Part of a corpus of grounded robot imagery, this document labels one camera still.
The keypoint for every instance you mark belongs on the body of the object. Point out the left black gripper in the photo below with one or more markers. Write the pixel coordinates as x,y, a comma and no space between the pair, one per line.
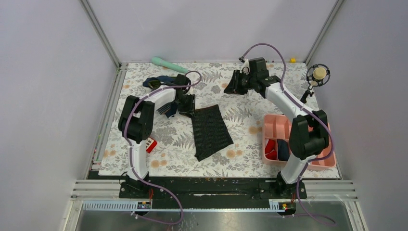
188,110

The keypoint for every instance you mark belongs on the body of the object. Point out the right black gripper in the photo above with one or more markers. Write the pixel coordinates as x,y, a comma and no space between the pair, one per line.
234,85

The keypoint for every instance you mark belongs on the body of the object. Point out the black striped underwear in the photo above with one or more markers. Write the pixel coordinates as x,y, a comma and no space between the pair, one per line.
210,132

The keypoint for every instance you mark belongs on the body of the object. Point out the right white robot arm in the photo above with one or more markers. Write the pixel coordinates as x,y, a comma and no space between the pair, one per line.
309,134

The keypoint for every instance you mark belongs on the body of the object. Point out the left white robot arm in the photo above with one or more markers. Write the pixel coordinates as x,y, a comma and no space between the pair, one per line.
137,118

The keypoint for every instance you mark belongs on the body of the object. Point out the blue striped underwear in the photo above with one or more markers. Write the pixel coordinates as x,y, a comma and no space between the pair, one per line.
162,94

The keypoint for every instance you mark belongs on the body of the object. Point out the red rolled underwear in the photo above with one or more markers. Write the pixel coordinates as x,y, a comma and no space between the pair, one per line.
270,149

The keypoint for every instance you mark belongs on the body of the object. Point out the navy rolled underwear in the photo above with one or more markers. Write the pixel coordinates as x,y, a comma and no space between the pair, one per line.
283,150

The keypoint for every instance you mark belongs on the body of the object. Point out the floral patterned table mat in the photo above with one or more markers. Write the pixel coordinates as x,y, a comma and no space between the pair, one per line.
174,154

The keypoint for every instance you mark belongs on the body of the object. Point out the red white calculator toy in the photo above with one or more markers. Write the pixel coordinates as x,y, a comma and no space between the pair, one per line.
150,145

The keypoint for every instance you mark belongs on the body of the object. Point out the pink compartment organizer tray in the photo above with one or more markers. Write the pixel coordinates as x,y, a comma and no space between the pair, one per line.
278,127

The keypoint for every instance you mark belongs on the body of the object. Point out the mint green handheld tool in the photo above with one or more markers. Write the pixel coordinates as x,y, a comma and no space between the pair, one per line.
160,62

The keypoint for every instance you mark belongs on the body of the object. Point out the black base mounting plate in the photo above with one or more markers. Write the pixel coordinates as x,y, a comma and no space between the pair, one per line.
207,193

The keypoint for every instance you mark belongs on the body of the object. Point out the black microphone with stand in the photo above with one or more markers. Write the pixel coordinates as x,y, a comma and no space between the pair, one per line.
316,76

